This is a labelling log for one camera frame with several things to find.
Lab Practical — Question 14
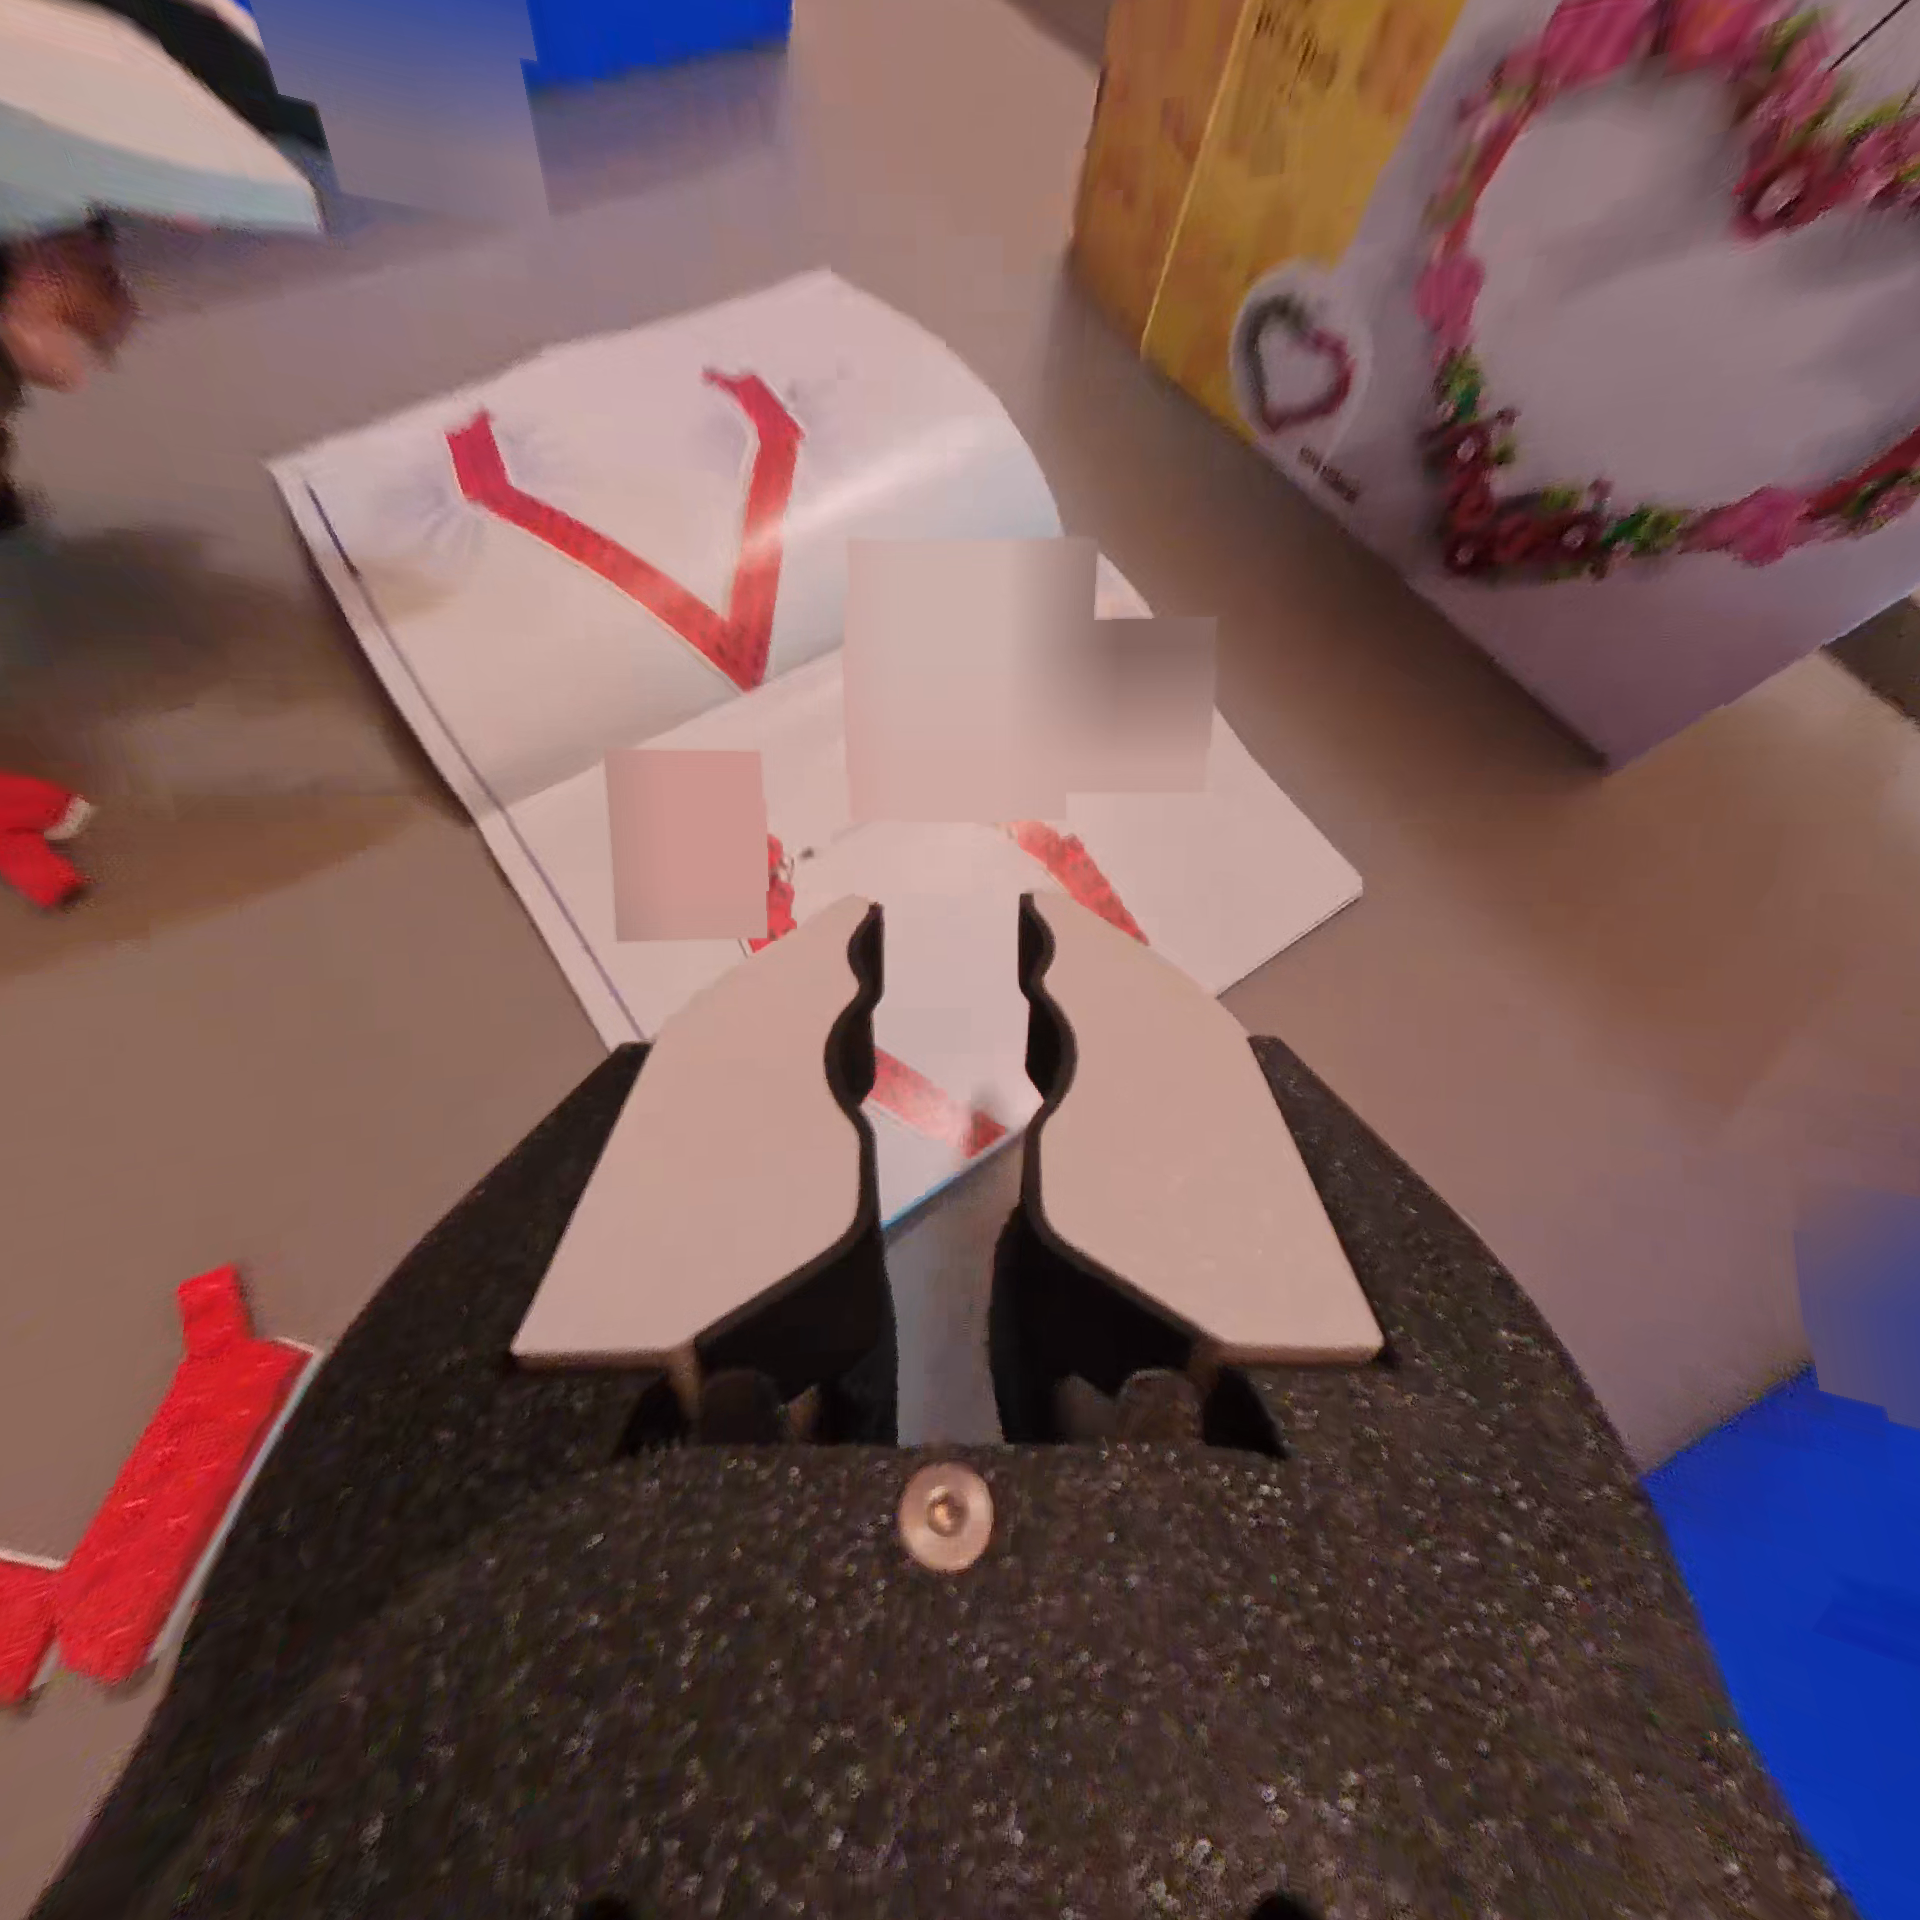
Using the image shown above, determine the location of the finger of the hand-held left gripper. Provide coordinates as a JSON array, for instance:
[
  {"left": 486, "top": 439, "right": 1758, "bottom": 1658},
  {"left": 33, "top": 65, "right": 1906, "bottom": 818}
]
[{"left": 0, "top": 0, "right": 326, "bottom": 237}]

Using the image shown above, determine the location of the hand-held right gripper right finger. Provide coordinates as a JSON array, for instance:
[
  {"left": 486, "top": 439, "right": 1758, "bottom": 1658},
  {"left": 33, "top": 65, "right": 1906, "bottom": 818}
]
[{"left": 1020, "top": 895, "right": 1386, "bottom": 1370}]

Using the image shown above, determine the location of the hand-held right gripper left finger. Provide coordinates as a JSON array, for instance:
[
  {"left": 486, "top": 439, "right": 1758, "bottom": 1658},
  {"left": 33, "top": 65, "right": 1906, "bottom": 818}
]
[{"left": 512, "top": 895, "right": 889, "bottom": 1404}]

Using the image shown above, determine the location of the small red brick assembly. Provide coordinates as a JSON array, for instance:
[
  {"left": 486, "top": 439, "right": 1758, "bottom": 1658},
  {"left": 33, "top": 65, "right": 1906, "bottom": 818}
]
[{"left": 0, "top": 771, "right": 96, "bottom": 913}]

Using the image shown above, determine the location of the person's left hand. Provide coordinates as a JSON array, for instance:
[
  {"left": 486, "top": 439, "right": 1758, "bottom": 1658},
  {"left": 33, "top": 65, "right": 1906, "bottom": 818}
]
[{"left": 0, "top": 217, "right": 141, "bottom": 531}]

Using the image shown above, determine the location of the blue plastic object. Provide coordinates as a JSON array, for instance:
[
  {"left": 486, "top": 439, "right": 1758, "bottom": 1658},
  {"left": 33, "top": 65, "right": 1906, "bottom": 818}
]
[
  {"left": 1640, "top": 1363, "right": 1920, "bottom": 1920},
  {"left": 525, "top": 0, "right": 794, "bottom": 91}
]

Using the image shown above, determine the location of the open brick instruction booklet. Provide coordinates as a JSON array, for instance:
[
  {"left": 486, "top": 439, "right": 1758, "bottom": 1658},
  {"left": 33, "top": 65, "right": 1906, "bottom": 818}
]
[{"left": 266, "top": 271, "right": 1365, "bottom": 1230}]

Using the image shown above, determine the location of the white flower-print toy box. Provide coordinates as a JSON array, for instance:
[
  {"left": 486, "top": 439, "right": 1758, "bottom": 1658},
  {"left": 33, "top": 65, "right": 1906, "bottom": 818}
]
[{"left": 1070, "top": 0, "right": 1920, "bottom": 771}]

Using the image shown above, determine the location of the angled red brick frame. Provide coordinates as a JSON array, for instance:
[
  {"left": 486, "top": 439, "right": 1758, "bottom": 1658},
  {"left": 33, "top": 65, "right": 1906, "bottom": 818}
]
[{"left": 0, "top": 1264, "right": 320, "bottom": 1710}]

